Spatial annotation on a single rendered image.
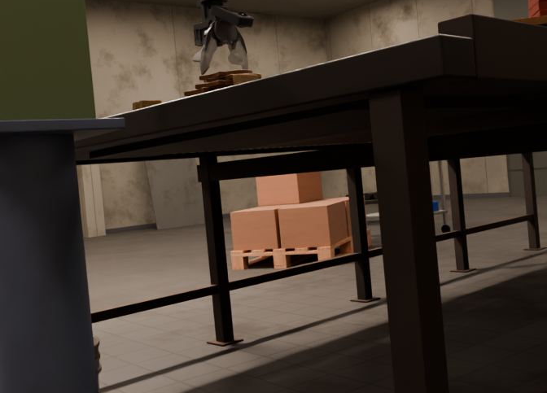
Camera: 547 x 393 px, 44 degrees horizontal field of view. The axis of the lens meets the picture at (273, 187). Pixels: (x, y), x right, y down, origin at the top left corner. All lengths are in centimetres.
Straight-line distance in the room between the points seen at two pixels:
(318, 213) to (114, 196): 703
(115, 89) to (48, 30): 1081
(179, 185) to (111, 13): 317
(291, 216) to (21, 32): 421
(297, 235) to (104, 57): 744
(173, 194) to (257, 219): 641
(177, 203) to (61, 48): 1053
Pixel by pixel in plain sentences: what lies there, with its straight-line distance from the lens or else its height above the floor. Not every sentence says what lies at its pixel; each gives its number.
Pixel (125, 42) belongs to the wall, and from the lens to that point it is 1236.
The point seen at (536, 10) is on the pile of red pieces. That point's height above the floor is 112.
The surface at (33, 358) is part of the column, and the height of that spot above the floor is 47.
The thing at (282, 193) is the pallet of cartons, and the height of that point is 57.
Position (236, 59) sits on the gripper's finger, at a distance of 177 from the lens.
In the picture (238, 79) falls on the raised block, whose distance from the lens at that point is 145.
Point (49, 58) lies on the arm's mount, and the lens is 129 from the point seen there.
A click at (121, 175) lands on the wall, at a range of 1196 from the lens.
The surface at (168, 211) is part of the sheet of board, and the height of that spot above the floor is 28.
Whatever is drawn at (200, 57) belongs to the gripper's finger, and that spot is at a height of 104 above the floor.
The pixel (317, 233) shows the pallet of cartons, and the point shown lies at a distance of 528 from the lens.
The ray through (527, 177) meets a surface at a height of 54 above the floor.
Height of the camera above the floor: 75
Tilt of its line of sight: 1 degrees down
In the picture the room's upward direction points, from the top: 5 degrees counter-clockwise
